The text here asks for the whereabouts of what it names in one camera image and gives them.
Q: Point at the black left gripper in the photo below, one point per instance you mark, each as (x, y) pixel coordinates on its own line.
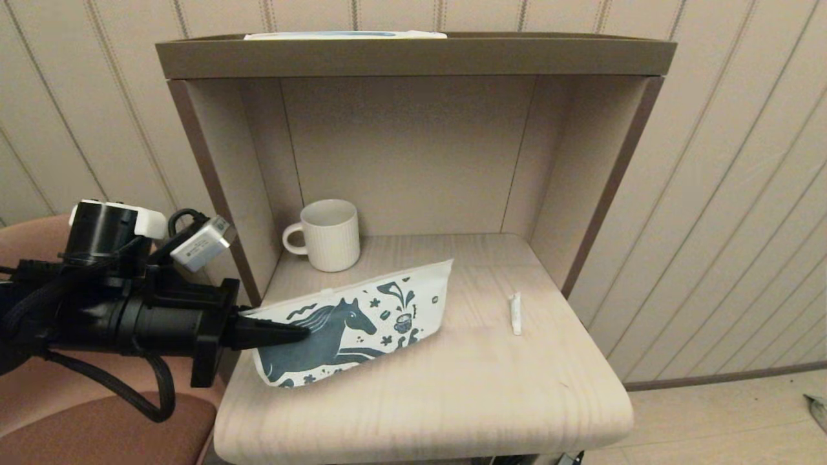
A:
(181, 323)

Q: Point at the white horse-print zipper pouch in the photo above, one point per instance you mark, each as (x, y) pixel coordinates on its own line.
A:
(387, 310)

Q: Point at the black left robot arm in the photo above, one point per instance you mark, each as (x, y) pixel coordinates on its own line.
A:
(97, 236)

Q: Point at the white ribbed ceramic mug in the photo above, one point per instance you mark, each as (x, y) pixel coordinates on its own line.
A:
(333, 239)

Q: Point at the brown shell chair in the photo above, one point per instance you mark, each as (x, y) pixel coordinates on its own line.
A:
(97, 445)

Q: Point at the brown open shelf cabinet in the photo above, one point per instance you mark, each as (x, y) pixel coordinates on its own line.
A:
(413, 148)

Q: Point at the flat white and blue box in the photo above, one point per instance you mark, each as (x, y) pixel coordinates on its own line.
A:
(342, 35)

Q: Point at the brown baseboard strip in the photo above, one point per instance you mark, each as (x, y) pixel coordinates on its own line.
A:
(743, 374)

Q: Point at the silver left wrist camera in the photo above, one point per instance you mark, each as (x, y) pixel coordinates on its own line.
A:
(201, 244)

